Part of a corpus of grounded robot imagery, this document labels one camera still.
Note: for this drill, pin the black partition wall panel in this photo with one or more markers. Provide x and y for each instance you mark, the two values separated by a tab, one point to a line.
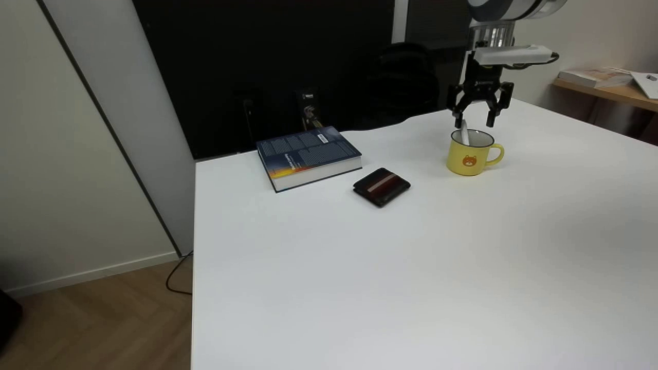
206	63

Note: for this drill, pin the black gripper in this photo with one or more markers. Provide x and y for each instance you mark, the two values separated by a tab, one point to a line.
483	78

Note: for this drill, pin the white paper sheet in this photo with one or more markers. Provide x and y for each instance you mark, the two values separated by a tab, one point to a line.
648	82

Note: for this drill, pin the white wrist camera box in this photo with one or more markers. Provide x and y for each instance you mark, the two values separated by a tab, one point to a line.
515	53

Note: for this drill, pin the small black box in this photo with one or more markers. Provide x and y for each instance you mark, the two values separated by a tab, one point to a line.
381	187

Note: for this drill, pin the dark blue hardcover book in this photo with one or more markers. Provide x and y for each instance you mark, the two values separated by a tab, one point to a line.
309	157

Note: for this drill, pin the black office chair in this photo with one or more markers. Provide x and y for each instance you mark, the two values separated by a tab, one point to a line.
401	84

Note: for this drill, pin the black object on floor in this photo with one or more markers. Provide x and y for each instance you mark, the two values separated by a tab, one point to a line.
8	319

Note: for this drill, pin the small dark clamp stand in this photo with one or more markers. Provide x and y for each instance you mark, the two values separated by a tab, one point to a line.
309	110

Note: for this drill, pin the wooden side desk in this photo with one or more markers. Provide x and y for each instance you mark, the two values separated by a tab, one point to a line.
609	95

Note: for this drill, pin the white leaning board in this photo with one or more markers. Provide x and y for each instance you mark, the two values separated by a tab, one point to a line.
115	104

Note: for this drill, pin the yellow enamel mug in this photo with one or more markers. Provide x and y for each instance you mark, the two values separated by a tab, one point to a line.
469	161

